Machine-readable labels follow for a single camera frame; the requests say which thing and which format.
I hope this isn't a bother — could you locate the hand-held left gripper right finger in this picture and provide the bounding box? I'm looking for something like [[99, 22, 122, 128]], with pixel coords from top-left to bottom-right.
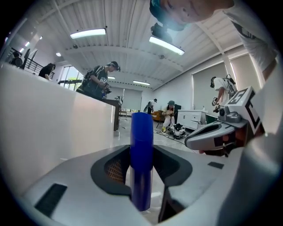
[[151, 144, 243, 226]]

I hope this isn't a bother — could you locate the white bathtub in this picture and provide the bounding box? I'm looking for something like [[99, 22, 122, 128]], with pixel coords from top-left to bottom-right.
[[0, 62, 117, 197]]

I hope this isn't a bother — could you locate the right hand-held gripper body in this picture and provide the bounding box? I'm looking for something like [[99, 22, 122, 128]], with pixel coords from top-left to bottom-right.
[[213, 86, 266, 155]]

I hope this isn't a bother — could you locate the blue bottle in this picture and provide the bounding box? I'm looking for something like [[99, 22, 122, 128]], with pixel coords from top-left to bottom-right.
[[130, 112, 154, 212]]

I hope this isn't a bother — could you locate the large window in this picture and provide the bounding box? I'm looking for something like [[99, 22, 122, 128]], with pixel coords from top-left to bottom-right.
[[59, 65, 84, 91]]

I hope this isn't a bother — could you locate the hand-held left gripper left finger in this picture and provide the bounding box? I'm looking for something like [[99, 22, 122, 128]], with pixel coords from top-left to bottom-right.
[[21, 144, 153, 226]]

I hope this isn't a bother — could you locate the dark wooden desk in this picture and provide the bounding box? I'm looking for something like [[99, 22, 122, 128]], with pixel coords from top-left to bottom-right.
[[103, 98, 122, 132]]

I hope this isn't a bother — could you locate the person's head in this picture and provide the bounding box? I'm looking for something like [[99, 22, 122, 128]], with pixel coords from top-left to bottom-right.
[[159, 0, 235, 25]]

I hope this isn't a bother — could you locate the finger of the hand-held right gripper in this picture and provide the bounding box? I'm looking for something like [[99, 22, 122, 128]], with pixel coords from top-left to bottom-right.
[[184, 122, 235, 153]]

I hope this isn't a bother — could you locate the white cabinet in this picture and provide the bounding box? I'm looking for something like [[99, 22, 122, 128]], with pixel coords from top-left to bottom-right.
[[176, 109, 208, 131]]

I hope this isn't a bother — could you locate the person's white t-shirt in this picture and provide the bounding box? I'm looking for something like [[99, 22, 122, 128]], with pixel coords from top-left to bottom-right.
[[222, 0, 279, 72]]

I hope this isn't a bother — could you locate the orange sofa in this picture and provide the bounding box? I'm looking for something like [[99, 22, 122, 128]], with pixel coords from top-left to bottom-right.
[[152, 110, 166, 122]]

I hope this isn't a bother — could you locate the black metal railing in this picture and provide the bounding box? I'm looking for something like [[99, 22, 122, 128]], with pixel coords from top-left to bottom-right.
[[23, 61, 55, 78]]

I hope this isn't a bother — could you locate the equipment pile with cables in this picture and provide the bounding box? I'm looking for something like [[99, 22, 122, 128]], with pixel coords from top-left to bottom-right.
[[167, 123, 187, 140]]

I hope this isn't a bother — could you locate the dark head-mounted camera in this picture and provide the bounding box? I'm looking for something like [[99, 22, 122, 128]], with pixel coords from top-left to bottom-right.
[[149, 0, 186, 44]]

